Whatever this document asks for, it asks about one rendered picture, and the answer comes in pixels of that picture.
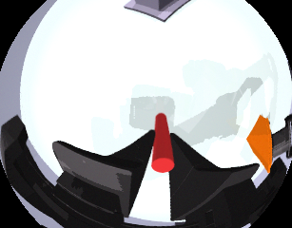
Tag red peg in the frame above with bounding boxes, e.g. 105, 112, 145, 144
152, 113, 175, 174

